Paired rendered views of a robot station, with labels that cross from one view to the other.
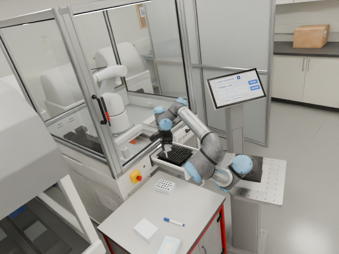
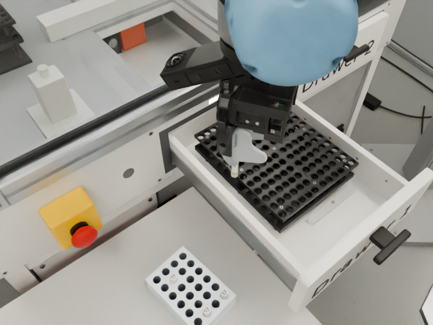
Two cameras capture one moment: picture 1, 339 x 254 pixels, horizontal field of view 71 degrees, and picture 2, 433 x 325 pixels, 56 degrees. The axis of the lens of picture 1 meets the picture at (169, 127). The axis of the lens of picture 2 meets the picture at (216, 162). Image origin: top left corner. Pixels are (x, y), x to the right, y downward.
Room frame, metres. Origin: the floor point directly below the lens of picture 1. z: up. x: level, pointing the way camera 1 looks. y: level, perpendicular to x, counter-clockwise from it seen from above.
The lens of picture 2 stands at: (1.05, 0.03, 1.42)
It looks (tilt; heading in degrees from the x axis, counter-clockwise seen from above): 51 degrees down; 8
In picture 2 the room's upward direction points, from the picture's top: straight up
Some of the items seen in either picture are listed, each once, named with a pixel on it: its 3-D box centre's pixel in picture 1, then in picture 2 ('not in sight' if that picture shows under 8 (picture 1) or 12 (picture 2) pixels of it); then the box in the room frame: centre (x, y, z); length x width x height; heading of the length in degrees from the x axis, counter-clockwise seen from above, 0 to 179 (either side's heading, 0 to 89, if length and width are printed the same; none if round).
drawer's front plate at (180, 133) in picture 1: (185, 132); (338, 57); (1.82, -0.13, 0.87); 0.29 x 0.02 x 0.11; 137
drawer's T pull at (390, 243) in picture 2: not in sight; (385, 240); (1.35, -0.17, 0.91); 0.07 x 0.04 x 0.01; 137
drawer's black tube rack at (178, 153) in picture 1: (174, 155); (272, 160); (1.51, 0.00, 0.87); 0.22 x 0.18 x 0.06; 47
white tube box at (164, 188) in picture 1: (165, 186); (190, 291); (1.29, 0.11, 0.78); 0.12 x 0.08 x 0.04; 54
